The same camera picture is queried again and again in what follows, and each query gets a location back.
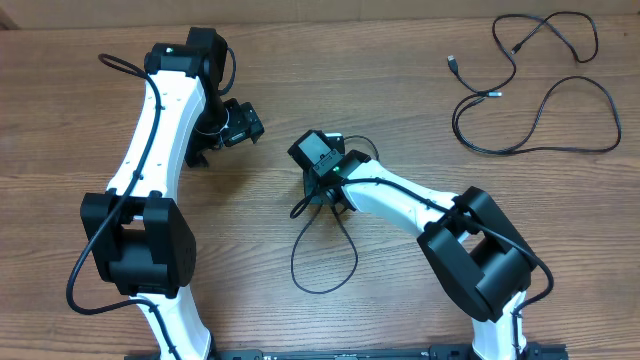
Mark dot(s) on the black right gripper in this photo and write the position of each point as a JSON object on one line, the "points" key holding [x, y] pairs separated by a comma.
{"points": [[310, 185]]}

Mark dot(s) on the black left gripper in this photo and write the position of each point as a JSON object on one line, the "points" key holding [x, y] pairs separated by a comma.
{"points": [[248, 124]]}

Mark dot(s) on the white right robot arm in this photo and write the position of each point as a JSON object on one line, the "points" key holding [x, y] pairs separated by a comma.
{"points": [[481, 261]]}

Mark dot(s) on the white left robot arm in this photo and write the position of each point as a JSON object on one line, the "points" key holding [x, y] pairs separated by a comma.
{"points": [[141, 251]]}

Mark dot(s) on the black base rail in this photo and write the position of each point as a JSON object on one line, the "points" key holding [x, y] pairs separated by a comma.
{"points": [[534, 351]]}

